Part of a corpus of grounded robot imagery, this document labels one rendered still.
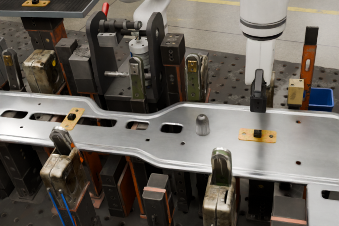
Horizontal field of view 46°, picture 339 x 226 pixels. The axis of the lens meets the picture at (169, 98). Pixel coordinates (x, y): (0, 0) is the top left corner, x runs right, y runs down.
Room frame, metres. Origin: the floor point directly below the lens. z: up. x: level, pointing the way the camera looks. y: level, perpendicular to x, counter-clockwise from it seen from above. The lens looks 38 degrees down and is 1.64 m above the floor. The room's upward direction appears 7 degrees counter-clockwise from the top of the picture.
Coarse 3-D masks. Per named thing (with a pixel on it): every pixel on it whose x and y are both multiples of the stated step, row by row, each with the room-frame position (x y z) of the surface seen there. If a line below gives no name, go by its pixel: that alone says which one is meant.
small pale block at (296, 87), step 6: (294, 84) 0.75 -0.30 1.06; (300, 84) 0.75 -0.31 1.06; (288, 90) 0.77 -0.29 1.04; (294, 90) 0.74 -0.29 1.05; (300, 90) 0.74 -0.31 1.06; (288, 96) 0.74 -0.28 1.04; (294, 96) 0.74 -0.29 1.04; (300, 96) 0.73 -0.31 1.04; (288, 102) 0.74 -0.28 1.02; (294, 102) 0.74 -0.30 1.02; (300, 102) 0.73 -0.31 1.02; (288, 108) 0.75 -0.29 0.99; (294, 108) 0.74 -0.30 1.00; (282, 186) 0.74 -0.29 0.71; (288, 186) 0.74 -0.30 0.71
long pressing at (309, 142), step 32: (0, 96) 0.95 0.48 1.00; (32, 96) 0.93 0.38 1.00; (64, 96) 0.91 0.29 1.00; (0, 128) 0.81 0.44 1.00; (32, 128) 0.79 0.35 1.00; (96, 128) 0.76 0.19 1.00; (160, 128) 0.73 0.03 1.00; (192, 128) 0.71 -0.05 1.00; (224, 128) 0.70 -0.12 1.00; (256, 128) 0.69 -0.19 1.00; (288, 128) 0.67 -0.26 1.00; (320, 128) 0.66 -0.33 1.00; (160, 160) 0.62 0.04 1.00; (192, 160) 0.61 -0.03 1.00; (256, 160) 0.59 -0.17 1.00; (288, 160) 0.58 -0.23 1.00; (320, 160) 0.56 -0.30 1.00
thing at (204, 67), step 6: (204, 60) 0.90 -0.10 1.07; (204, 66) 0.88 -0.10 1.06; (204, 72) 0.87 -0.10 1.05; (204, 78) 0.86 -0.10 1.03; (204, 84) 0.86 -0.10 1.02; (186, 90) 0.87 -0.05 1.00; (204, 90) 0.86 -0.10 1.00; (210, 90) 0.92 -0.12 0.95; (186, 96) 0.87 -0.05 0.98; (204, 96) 0.86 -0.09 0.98; (204, 102) 0.85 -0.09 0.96
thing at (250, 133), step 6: (240, 132) 0.68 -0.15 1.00; (246, 132) 0.67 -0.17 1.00; (252, 132) 0.67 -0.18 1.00; (264, 132) 0.67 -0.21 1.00; (270, 132) 0.66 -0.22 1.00; (276, 132) 0.66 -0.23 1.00; (240, 138) 0.66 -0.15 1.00; (246, 138) 0.65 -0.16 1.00; (252, 138) 0.65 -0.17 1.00; (258, 138) 0.65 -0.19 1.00; (264, 138) 0.65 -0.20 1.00; (270, 138) 0.64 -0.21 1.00
